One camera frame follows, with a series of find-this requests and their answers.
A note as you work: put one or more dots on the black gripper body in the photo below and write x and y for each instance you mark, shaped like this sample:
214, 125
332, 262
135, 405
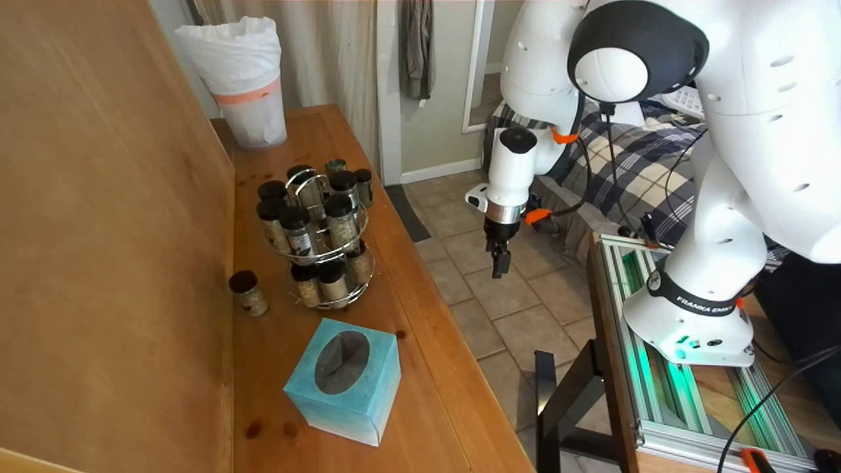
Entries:
502, 234

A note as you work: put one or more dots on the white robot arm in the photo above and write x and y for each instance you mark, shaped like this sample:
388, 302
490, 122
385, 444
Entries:
752, 131

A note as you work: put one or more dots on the dark grey floor mat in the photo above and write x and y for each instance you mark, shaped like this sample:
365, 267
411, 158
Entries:
407, 213

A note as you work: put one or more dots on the wooden dresser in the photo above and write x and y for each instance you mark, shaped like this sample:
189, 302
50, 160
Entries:
411, 351

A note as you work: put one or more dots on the spice jar black cap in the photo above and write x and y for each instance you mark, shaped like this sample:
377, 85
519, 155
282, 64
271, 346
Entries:
251, 292
339, 222
298, 233
271, 196
305, 286
332, 285
364, 188
360, 264

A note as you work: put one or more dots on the black metal stand leg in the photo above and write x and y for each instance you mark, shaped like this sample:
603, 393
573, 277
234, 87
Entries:
569, 396

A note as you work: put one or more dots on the plaid blanket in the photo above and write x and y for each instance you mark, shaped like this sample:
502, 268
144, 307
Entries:
640, 175

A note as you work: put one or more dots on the white framed mirror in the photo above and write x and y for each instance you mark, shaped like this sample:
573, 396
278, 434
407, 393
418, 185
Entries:
478, 60

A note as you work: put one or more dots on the teal tissue box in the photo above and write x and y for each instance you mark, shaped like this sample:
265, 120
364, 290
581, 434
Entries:
343, 381

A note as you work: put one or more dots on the dark hanging towel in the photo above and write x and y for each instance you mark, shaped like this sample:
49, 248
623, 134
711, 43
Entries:
418, 47

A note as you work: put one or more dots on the white lined trash bin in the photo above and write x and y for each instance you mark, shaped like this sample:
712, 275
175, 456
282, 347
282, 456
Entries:
240, 79

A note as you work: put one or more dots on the orange clamp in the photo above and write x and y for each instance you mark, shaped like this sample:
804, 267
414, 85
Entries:
752, 460

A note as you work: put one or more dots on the wooden back panel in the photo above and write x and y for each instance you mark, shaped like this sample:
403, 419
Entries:
105, 238

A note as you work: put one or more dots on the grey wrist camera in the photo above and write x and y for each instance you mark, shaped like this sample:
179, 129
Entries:
477, 198

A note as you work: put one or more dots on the aluminium robot stand frame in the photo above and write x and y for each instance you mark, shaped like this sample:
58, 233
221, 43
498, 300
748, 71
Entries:
666, 403

